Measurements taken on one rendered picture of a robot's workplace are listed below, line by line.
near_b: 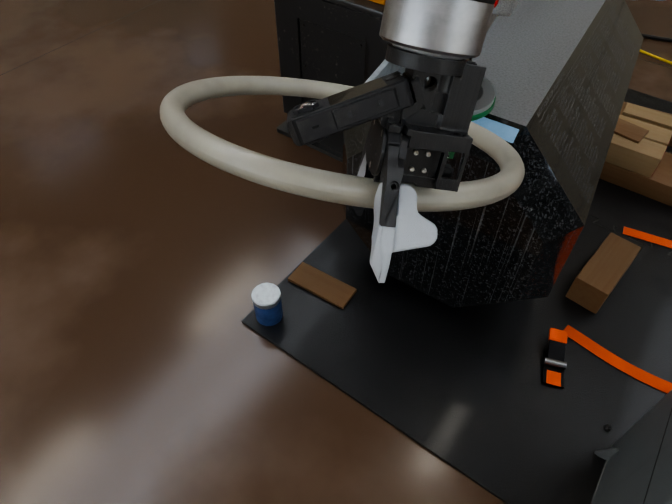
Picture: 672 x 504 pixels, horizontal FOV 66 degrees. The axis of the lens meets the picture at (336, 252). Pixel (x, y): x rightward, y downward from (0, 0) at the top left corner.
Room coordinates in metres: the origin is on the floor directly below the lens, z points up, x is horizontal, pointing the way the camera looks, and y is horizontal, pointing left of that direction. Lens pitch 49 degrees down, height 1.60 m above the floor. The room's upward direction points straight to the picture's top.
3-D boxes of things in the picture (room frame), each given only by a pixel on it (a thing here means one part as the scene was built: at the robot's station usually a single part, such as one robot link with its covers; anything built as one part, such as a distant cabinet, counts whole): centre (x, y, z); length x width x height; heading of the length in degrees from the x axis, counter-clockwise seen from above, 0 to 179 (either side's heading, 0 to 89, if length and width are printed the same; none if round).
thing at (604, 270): (1.22, -1.00, 0.07); 0.30 x 0.12 x 0.12; 138
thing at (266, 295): (1.07, 0.24, 0.08); 0.10 x 0.10 x 0.13
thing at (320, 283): (1.20, 0.05, 0.02); 0.25 x 0.10 x 0.01; 57
